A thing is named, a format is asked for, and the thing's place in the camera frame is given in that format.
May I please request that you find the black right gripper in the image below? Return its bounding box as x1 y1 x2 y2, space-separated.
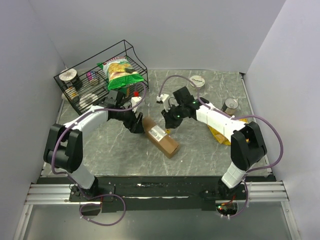
161 103 187 130

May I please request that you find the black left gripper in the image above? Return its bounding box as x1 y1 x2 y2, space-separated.
113 103 146 134

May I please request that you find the brown cardboard express box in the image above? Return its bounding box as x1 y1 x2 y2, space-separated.
142 116 180 159

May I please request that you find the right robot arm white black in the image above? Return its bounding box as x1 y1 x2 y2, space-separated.
156 86 267 200

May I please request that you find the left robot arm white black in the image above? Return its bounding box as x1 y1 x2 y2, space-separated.
43 90 144 201

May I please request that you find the green snack canister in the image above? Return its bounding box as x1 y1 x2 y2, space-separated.
117 86 130 98

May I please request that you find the white yogurt tub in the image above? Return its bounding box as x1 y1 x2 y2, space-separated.
189 75 206 89

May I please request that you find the yellow Lays chips bag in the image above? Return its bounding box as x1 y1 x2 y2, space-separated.
207 118 249 146

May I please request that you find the green chips bag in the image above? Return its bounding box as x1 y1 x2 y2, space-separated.
97 56 144 91

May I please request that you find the orange labelled tin can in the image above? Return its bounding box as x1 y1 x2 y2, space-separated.
221 97 239 116

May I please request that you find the white lidded pale can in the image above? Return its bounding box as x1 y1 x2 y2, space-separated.
79 93 99 111

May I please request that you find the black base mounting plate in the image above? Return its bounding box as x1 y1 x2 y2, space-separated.
68 175 248 214

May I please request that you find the purple pink small cup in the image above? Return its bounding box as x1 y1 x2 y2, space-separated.
86 70 100 86

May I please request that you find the small yellow labelled can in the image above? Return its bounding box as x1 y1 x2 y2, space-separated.
65 86 80 102

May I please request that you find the white lidded dark jar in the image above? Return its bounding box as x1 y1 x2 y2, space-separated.
58 68 83 91

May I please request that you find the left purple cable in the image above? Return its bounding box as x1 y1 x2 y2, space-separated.
51 83 147 176

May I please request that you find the purple cable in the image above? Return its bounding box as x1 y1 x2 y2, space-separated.
159 75 284 219
51 83 147 176

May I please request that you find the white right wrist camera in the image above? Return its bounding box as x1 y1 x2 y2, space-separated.
156 94 171 112

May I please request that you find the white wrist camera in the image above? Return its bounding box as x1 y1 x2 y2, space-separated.
156 94 171 112
130 91 142 112

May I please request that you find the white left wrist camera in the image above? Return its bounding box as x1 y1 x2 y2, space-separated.
130 91 142 112

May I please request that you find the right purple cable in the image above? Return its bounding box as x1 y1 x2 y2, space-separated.
159 75 284 219

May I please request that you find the black wire shelf rack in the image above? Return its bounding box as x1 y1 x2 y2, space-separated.
53 39 149 115

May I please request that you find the aluminium rail frame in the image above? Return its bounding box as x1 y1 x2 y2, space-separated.
14 182 301 240

